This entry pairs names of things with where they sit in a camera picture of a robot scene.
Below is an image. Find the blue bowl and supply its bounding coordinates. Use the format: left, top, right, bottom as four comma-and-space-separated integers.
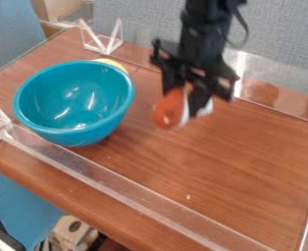
12, 60, 135, 147

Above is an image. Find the yellow object behind bowl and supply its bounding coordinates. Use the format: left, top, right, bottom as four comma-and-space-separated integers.
94, 58, 128, 74

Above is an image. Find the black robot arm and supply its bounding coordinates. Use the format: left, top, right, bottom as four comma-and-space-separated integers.
151, 0, 248, 126

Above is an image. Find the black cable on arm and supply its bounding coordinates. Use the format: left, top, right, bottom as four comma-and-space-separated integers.
226, 0, 252, 48

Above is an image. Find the clear acrylic front barrier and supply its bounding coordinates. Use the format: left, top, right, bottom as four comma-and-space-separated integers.
0, 122, 274, 251

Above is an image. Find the white block with hole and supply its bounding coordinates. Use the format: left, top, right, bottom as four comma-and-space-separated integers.
49, 215, 99, 251

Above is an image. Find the clear acrylic back barrier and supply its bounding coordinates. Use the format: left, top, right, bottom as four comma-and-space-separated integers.
56, 0, 308, 126

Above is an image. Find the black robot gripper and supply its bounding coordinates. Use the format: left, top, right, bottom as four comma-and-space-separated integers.
151, 20, 240, 118

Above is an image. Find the brown and white toy mushroom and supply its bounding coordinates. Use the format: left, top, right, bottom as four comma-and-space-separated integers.
153, 85, 215, 129

